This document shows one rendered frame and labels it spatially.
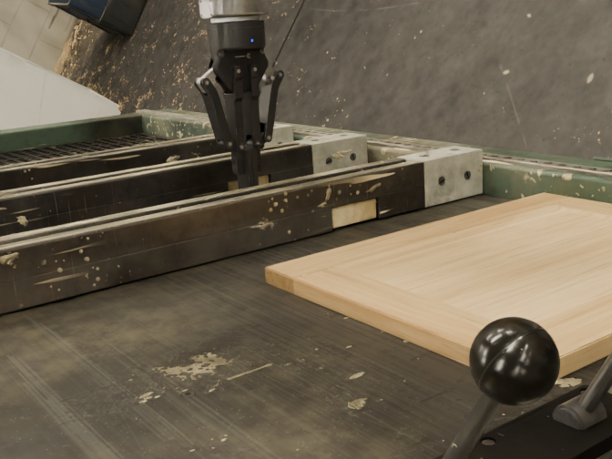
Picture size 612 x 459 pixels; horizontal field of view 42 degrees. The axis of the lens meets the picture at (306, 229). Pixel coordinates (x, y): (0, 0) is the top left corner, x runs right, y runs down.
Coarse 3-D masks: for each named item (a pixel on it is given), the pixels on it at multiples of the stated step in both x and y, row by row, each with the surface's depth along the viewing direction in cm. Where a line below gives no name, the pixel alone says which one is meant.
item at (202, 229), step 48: (240, 192) 105; (288, 192) 105; (336, 192) 110; (384, 192) 115; (432, 192) 120; (480, 192) 126; (0, 240) 88; (48, 240) 87; (96, 240) 90; (144, 240) 94; (192, 240) 98; (240, 240) 102; (288, 240) 106; (0, 288) 85; (48, 288) 88; (96, 288) 91
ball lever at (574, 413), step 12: (600, 372) 45; (600, 384) 45; (576, 396) 48; (588, 396) 46; (600, 396) 46; (564, 408) 47; (576, 408) 47; (588, 408) 46; (600, 408) 47; (564, 420) 47; (576, 420) 46; (588, 420) 46; (600, 420) 47
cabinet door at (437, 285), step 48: (384, 240) 98; (432, 240) 97; (480, 240) 96; (528, 240) 95; (576, 240) 94; (288, 288) 87; (336, 288) 82; (384, 288) 81; (432, 288) 81; (480, 288) 80; (528, 288) 80; (576, 288) 79; (432, 336) 70; (576, 336) 67
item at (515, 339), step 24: (480, 336) 34; (504, 336) 33; (528, 336) 33; (480, 360) 34; (504, 360) 33; (528, 360) 33; (552, 360) 33; (480, 384) 34; (504, 384) 33; (528, 384) 33; (552, 384) 34; (480, 408) 36; (480, 432) 37; (456, 456) 38
